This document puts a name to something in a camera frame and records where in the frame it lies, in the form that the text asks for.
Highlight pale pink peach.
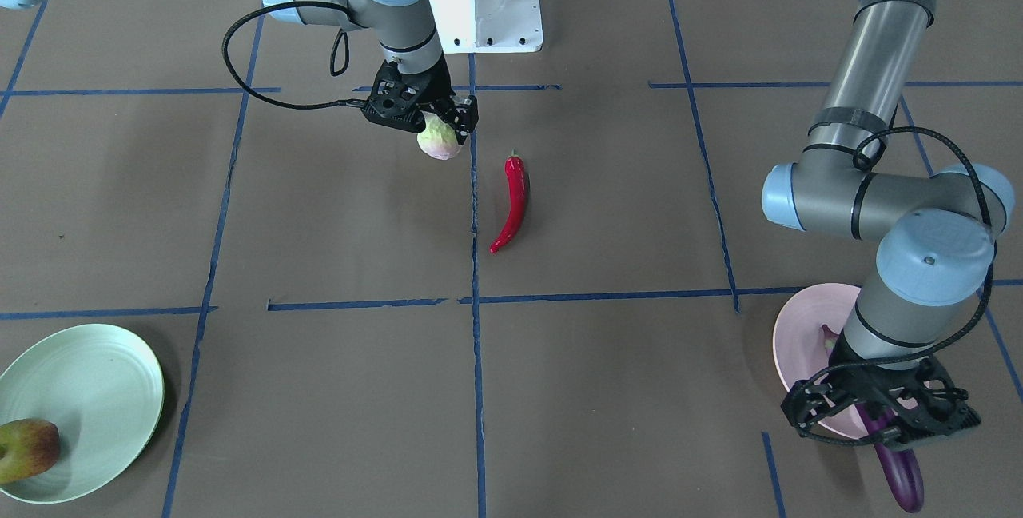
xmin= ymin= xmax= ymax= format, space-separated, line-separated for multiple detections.
xmin=416 ymin=111 xmax=464 ymax=161

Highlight red chili pepper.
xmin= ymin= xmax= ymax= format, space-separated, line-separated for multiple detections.
xmin=488 ymin=152 xmax=530 ymax=253

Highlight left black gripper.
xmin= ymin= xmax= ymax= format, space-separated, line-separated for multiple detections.
xmin=828 ymin=337 xmax=934 ymax=411

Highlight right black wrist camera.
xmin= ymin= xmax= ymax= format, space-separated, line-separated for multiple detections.
xmin=366 ymin=62 xmax=403 ymax=103

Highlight red yellow pomegranate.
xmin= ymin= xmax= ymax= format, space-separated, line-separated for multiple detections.
xmin=1 ymin=417 xmax=62 ymax=484

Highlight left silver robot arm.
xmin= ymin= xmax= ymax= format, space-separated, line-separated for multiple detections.
xmin=762 ymin=0 xmax=1015 ymax=388

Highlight pink plate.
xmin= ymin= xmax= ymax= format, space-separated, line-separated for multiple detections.
xmin=772 ymin=284 xmax=860 ymax=390

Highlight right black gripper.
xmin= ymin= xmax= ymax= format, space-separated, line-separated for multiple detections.
xmin=361 ymin=54 xmax=479 ymax=139

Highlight light green plate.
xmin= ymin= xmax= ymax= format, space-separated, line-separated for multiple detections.
xmin=2 ymin=323 xmax=165 ymax=504

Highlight purple eggplant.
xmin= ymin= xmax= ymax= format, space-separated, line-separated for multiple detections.
xmin=822 ymin=325 xmax=926 ymax=514

